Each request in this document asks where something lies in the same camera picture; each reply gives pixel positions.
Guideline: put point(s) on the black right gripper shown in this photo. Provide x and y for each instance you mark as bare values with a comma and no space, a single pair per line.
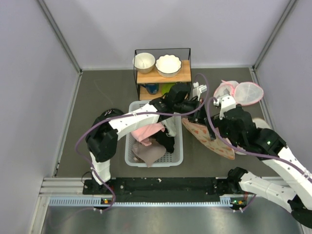
219,121

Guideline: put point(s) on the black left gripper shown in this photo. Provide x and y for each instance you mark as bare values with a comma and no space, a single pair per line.
198,115

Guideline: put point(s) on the floral mesh laundry bag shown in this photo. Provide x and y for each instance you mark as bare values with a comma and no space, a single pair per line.
201,133

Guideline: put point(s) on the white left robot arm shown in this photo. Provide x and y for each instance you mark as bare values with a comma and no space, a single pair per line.
110,127

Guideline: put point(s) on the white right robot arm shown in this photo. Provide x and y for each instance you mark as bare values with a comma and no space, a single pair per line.
273,151

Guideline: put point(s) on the white mesh laundry bag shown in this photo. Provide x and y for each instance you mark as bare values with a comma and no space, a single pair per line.
260,123

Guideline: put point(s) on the pink trimmed mesh laundry bag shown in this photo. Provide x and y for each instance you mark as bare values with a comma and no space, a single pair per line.
244,93

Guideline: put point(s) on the white plastic laundry basket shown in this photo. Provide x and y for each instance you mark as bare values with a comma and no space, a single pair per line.
168,160

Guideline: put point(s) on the black round laundry bag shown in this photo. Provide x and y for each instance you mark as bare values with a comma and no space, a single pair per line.
114,112

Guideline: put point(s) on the light green garment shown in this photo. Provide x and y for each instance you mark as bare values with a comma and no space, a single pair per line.
170,126

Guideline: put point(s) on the green plastic plate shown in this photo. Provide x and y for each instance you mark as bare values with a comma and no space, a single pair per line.
165,88

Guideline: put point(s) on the blue mug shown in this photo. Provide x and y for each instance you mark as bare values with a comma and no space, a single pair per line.
152,89

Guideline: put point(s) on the black garment in basket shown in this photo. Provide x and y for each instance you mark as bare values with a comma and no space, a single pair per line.
164,139

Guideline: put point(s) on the white scalloped bowl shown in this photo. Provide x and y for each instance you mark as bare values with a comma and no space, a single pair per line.
168,66

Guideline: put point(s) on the pink garment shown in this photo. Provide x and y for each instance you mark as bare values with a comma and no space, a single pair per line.
142,134

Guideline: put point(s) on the cream round bowl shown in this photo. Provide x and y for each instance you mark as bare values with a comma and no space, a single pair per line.
144,62

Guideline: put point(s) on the taupe garment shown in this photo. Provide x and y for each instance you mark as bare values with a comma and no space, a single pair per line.
148,154

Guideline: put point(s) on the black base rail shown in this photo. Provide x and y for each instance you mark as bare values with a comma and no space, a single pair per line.
171,189

